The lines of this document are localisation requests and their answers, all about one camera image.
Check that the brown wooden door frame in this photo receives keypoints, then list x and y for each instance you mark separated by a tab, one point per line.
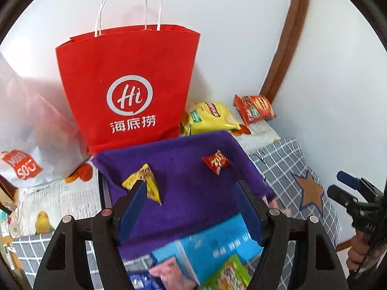
290	36

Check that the purple towel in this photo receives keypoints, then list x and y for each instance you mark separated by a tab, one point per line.
187	193

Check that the pale pink snack packet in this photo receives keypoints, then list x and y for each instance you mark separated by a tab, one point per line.
172	275

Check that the small yellow snack packet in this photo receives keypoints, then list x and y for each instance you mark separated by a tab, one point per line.
142	172

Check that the small red snack packet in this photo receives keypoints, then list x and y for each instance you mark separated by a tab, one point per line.
216	161

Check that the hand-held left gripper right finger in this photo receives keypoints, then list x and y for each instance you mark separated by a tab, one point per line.
249	214

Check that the grey checked star blanket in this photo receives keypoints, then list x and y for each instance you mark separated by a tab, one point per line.
287	157

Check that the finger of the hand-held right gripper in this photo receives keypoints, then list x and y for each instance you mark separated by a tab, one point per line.
349	179
341	195

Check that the blue tissue pack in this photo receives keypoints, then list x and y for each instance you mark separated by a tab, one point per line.
217	247

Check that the red paper shopping bag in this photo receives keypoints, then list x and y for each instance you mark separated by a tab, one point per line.
130	66

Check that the white plastic shopping bag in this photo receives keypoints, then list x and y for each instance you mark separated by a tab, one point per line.
30	120

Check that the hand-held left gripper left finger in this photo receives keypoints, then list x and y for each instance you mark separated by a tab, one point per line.
133	211

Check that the person's right hand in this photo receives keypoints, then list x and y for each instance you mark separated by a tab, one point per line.
358	250

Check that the orange potato chips bag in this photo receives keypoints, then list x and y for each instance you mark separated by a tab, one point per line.
254	108

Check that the blue white snack packet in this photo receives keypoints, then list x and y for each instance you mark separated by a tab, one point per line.
142	282

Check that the green yellow snack packet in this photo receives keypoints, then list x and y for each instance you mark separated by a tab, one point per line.
229	275

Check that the yellow potato chips bag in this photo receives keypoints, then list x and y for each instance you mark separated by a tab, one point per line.
208	116

